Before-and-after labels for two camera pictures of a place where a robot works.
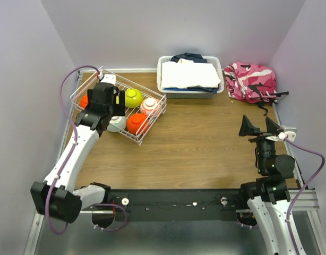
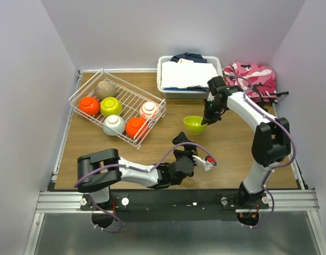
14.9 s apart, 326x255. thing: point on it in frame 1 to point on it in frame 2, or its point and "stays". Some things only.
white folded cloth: [185, 74] stays
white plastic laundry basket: [191, 93] stays
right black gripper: [247, 128] to [209, 118]
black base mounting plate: [176, 204] stays
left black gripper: [121, 104] to [188, 154]
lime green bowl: [133, 98] to [192, 124]
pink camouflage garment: [252, 83] stays
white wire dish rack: [143, 108] stays
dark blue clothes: [196, 58] stays
